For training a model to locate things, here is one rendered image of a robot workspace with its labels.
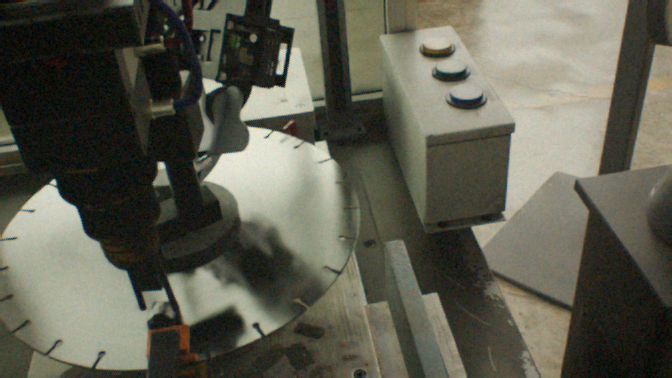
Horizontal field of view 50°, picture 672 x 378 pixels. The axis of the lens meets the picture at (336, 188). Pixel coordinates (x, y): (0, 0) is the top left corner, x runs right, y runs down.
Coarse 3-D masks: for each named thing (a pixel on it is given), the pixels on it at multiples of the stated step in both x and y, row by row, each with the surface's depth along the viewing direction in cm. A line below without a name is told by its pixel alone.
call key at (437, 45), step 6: (438, 36) 101; (426, 42) 100; (432, 42) 100; (438, 42) 99; (444, 42) 99; (450, 42) 99; (426, 48) 99; (432, 48) 98; (438, 48) 98; (444, 48) 98; (450, 48) 99
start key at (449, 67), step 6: (444, 60) 95; (450, 60) 95; (456, 60) 95; (438, 66) 94; (444, 66) 94; (450, 66) 94; (456, 66) 94; (462, 66) 93; (438, 72) 93; (444, 72) 93; (450, 72) 92; (456, 72) 92; (462, 72) 93
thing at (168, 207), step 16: (192, 160) 53; (176, 176) 52; (192, 176) 53; (176, 192) 53; (192, 192) 54; (208, 192) 56; (176, 208) 54; (192, 208) 54; (208, 208) 55; (160, 224) 53; (176, 224) 54; (192, 224) 55; (208, 224) 56; (160, 240) 54; (160, 256) 56; (144, 272) 55; (144, 288) 56; (160, 288) 56
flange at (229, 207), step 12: (216, 192) 67; (228, 192) 67; (228, 204) 65; (228, 216) 64; (204, 228) 63; (216, 228) 63; (228, 228) 63; (180, 240) 62; (192, 240) 62; (204, 240) 62; (216, 240) 62; (168, 252) 61; (180, 252) 61; (192, 252) 61; (204, 252) 61; (168, 264) 61
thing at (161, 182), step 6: (204, 156) 65; (210, 156) 65; (198, 162) 64; (204, 162) 64; (210, 162) 65; (162, 168) 63; (198, 168) 64; (162, 174) 62; (156, 180) 62; (162, 180) 62; (156, 186) 61; (162, 186) 61; (168, 186) 61; (156, 192) 61; (162, 192) 61; (168, 192) 61; (162, 198) 62; (168, 198) 62
